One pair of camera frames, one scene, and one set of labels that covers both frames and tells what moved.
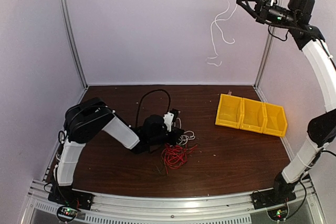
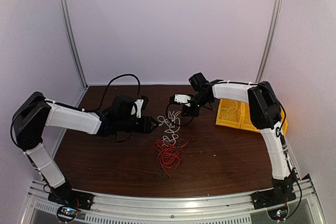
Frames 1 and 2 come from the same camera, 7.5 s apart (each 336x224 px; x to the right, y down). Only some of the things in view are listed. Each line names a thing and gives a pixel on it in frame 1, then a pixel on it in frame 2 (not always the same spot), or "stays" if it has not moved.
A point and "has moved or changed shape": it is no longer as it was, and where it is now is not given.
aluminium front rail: (175, 207) stays
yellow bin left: (229, 111) stays
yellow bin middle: (252, 114) stays
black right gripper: (261, 16) → (191, 112)
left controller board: (66, 212) stays
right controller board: (277, 214) stays
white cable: (214, 22) → (230, 110)
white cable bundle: (188, 135) has moved or changed shape
